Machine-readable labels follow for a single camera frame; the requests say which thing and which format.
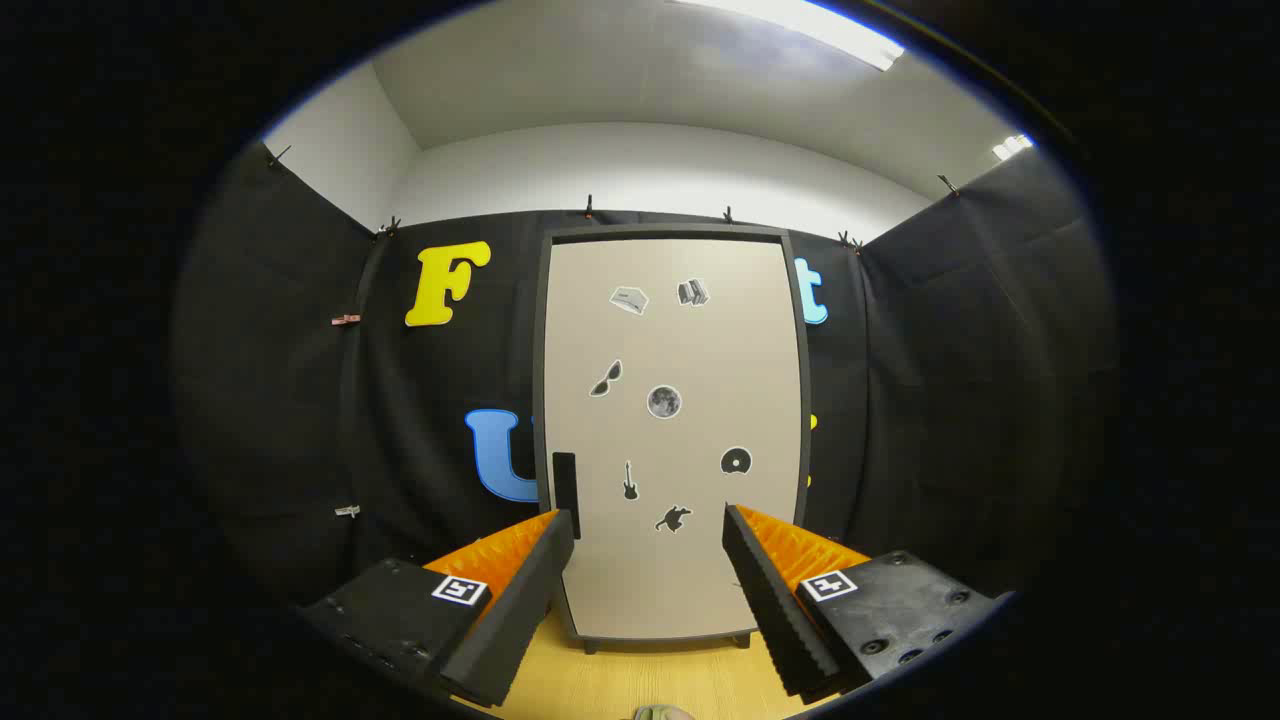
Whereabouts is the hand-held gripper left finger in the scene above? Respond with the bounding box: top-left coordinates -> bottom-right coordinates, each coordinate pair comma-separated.
300,508 -> 578,709

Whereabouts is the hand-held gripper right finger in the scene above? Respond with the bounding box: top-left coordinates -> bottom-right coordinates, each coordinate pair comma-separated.
722,503 -> 1001,703

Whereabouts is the grey cabinet body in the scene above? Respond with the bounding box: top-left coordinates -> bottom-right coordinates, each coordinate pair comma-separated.
533,225 -> 813,656

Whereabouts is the black backdrop cloth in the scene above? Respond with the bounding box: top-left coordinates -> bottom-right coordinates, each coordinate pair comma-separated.
170,140 -> 1116,621

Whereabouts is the row of black cloth clips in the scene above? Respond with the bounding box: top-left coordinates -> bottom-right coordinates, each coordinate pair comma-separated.
265,145 -> 963,253

